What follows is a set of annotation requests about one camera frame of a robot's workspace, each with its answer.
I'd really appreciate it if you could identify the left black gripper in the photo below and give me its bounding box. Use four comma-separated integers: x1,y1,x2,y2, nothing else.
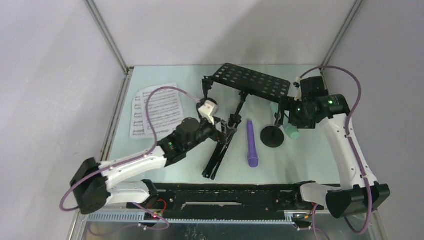
184,115,237,152

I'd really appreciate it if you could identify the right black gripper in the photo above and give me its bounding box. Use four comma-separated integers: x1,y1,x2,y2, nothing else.
274,95,316,130

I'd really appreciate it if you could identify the green toy microphone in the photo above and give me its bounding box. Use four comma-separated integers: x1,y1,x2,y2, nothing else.
270,102,301,140

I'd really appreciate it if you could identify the black round microphone stand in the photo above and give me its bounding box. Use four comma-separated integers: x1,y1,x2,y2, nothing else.
260,113,285,148
199,76,218,105

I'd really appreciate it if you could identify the white sheet music page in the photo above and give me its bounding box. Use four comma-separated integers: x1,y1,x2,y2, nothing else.
138,82,186,136
129,91,174,140

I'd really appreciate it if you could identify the black music stand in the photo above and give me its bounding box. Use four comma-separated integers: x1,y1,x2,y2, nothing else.
202,63,290,180

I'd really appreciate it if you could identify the purple toy microphone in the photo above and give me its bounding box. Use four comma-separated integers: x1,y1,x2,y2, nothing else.
246,119,259,168

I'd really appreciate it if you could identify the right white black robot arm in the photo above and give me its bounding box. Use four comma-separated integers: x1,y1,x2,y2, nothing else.
279,76,391,219

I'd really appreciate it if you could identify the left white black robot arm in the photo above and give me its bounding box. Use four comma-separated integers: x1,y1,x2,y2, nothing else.
70,117,237,215

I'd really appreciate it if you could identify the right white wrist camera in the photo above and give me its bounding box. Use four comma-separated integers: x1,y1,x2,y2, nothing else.
293,77,303,102

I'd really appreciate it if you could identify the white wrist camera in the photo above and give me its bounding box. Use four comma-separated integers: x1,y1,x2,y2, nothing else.
293,77,303,102
197,100,218,125

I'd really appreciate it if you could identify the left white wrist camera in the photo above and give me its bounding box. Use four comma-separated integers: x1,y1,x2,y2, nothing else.
197,100,218,125

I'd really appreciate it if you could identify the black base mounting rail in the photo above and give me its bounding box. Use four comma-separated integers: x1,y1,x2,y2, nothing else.
141,183,314,223

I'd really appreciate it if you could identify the aluminium frame rail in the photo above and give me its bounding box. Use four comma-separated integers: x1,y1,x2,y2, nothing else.
84,0,133,162

